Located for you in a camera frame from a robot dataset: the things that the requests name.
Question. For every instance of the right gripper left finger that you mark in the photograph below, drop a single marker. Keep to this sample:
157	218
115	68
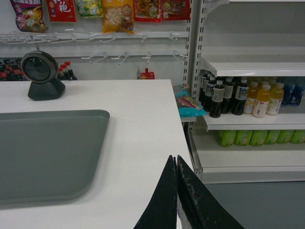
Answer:
161	211

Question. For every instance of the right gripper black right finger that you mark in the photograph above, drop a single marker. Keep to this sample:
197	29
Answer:
200	207

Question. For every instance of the grey-green rectangular serving tray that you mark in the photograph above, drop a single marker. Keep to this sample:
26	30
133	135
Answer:
50	155

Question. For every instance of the green tea bottle row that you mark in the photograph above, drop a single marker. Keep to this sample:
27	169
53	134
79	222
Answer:
259	137

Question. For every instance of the white lower shelf board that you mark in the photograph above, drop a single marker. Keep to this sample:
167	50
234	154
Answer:
288	118

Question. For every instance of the white shelf board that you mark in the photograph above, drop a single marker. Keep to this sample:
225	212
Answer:
255	65
288	118

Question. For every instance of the teal snack bag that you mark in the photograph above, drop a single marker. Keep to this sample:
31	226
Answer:
187	106

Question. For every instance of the orange juice bottle front left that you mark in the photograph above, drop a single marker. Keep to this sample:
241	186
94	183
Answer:
262	101

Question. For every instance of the orange juice bottle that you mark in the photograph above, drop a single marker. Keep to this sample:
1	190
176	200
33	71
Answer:
262	101
251	97
275	99

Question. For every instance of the dark tea bottle left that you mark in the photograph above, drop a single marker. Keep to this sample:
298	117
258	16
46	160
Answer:
217	99

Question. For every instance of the dark tea bottle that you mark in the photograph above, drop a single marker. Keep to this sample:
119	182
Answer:
217	99
240	97
228	92

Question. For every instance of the dark tea bottle middle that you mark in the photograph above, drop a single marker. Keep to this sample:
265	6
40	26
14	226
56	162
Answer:
228	92

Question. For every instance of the dark tea bottle right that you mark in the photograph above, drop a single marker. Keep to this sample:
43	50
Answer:
240	97

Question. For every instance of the orange juice bottle back left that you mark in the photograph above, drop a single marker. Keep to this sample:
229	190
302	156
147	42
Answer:
251	97

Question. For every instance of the orange juice bottle front right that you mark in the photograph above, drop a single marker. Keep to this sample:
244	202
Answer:
275	99

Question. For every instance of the red snack pouch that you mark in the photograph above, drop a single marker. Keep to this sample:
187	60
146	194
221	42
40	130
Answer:
146	75

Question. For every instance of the white upper shelf board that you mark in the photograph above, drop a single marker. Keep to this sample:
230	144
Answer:
255	65

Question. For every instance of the blue drink bottle right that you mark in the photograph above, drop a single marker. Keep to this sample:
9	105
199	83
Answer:
297	94

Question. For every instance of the black barcode scanner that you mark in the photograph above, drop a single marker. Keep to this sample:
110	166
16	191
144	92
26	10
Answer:
42	70

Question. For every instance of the white slotted shelf upright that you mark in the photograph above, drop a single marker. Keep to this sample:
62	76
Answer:
198	8

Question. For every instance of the yellow hanging snack bag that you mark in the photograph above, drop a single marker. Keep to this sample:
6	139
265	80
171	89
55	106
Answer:
117	16

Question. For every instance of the red hanging snack bag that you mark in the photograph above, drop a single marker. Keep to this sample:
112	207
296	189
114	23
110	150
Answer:
61	10

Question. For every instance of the purple hanging snack bag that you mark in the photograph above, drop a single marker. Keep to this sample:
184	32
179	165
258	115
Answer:
29	16

